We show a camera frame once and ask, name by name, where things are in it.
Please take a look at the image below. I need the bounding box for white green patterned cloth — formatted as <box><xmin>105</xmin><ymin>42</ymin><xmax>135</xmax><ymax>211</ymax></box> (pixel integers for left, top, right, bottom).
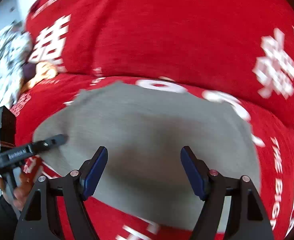
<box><xmin>0</xmin><ymin>23</ymin><xmax>33</xmax><ymax>109</ymax></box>

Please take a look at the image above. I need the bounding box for dark purple cloth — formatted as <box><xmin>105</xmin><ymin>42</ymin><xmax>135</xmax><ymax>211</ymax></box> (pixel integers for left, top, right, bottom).
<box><xmin>22</xmin><ymin>62</ymin><xmax>37</xmax><ymax>82</ymax></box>

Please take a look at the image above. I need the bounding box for orange cloth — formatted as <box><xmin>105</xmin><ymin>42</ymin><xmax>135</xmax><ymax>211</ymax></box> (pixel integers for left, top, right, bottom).
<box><xmin>20</xmin><ymin>61</ymin><xmax>58</xmax><ymax>93</ymax></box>

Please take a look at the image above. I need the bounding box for red wedding pillow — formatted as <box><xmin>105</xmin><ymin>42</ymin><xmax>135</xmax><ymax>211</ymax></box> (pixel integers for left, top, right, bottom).
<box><xmin>26</xmin><ymin>0</ymin><xmax>294</xmax><ymax>128</ymax></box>

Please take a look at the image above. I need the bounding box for red wedding bed cover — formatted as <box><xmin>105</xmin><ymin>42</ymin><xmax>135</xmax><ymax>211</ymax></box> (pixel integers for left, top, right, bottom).
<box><xmin>10</xmin><ymin>73</ymin><xmax>294</xmax><ymax>239</ymax></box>

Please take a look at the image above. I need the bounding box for person's left hand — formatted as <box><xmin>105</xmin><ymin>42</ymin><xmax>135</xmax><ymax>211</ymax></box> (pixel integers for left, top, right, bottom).
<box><xmin>0</xmin><ymin>172</ymin><xmax>34</xmax><ymax>211</ymax></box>

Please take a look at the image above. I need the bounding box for grey knit garment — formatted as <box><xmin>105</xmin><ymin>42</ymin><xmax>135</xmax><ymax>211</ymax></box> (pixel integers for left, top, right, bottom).
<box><xmin>33</xmin><ymin>81</ymin><xmax>261</xmax><ymax>230</ymax></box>

